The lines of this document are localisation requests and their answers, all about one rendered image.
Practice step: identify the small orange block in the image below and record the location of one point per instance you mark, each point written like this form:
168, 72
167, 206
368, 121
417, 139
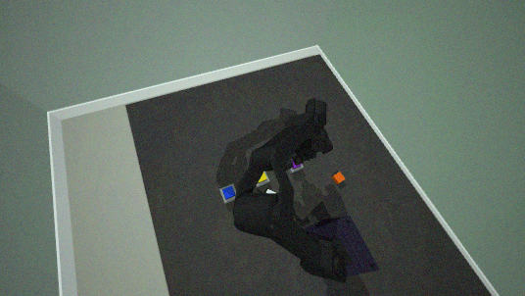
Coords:
338, 177

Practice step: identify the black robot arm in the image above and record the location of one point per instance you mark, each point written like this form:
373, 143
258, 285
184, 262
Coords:
271, 215

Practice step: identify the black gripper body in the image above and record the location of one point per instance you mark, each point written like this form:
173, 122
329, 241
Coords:
302, 154

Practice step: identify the blue button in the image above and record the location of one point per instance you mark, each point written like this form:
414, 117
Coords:
228, 193

